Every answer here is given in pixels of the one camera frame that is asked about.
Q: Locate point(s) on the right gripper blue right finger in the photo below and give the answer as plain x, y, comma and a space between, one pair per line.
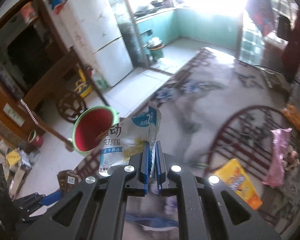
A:
161, 169

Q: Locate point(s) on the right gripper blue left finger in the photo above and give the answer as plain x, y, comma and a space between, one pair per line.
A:
144, 166

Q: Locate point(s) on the blue white snack bag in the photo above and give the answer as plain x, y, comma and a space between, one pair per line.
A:
126, 138

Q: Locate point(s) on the yellow orange box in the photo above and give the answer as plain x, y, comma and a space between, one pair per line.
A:
233, 174

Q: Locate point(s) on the green kitchen trash bin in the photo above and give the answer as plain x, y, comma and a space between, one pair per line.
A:
155, 47

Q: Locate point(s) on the teal kitchen cabinets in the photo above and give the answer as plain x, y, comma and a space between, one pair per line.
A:
171, 24

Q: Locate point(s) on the red bin with green rim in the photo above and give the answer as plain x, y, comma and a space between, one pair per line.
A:
91, 128

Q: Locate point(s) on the patterned tablecloth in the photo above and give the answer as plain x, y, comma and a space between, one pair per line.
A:
215, 108

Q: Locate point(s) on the dark wooden chair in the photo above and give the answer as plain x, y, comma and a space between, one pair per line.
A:
70, 105

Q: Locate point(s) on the pink plastic wrapper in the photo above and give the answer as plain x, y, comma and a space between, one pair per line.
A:
280, 143

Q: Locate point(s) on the bag of orange snacks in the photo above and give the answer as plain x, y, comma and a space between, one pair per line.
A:
292, 115

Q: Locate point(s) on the white refrigerator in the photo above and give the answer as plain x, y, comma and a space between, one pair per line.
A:
97, 38

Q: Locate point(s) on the black handbag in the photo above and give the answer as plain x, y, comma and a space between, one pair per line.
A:
283, 28

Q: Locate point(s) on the red plaid cloth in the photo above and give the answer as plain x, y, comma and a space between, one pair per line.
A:
262, 15

